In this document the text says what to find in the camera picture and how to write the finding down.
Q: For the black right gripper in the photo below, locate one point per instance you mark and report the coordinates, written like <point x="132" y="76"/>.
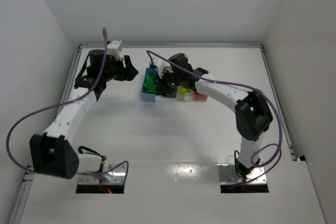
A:
<point x="163" y="85"/>

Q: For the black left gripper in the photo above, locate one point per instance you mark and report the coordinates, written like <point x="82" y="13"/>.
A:
<point x="123" y="67"/>

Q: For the lime brick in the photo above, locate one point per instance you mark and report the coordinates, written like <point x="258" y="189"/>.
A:
<point x="183" y="94"/>

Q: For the red flower lego brick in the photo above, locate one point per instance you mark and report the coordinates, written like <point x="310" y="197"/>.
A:
<point x="199" y="96"/>

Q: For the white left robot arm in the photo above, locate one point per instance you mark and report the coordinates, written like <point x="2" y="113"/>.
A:
<point x="52" y="151"/>

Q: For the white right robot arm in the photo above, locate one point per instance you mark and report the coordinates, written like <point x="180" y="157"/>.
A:
<point x="252" y="114"/>

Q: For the smoky grey container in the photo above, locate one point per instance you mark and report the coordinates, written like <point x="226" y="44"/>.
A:
<point x="166" y="93"/>

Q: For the clear transparent container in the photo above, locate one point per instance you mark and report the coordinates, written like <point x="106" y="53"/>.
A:
<point x="191" y="96"/>

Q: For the blue container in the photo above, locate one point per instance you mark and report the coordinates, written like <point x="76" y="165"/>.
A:
<point x="146" y="96"/>

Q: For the amber transparent container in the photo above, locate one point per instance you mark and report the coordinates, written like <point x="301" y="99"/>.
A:
<point x="200" y="96"/>

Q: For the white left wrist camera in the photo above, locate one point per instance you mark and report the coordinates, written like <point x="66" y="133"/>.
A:
<point x="114" y="49"/>

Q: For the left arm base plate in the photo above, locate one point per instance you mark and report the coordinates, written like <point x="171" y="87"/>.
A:
<point x="113" y="177"/>

